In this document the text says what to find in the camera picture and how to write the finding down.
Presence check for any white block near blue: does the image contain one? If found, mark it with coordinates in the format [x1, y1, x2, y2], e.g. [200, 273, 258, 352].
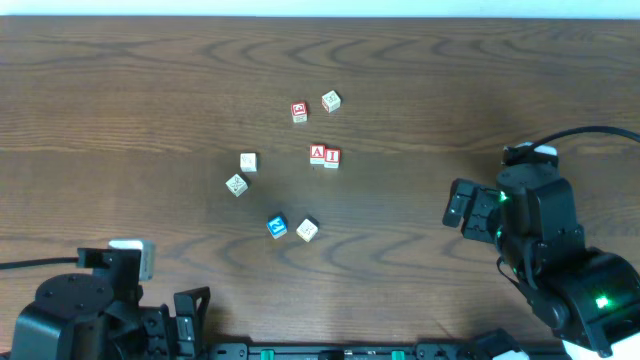
[296, 218, 319, 242]

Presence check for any red number 3 block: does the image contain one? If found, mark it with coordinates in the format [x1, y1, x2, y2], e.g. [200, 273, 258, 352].
[291, 101, 308, 123]

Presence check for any white block with red side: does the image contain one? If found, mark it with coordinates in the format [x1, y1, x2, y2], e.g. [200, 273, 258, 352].
[321, 90, 341, 113]

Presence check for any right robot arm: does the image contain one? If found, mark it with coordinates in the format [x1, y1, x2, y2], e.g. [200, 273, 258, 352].
[442, 163, 639, 358]

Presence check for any red letter A block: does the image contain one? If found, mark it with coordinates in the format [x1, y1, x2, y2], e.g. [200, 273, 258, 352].
[309, 144, 326, 165]

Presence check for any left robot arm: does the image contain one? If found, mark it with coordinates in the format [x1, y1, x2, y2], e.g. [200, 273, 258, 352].
[1, 244, 210, 360]

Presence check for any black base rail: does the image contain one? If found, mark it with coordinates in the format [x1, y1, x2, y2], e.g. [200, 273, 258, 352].
[202, 341, 569, 360]

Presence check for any blue number 2 block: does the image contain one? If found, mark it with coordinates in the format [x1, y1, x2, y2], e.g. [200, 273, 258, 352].
[266, 215, 288, 239]

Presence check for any yellow wooden block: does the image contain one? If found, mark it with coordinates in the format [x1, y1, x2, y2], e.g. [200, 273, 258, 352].
[240, 153, 258, 173]

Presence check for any red letter I block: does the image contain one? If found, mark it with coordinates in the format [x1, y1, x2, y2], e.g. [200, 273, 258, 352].
[324, 148, 341, 169]

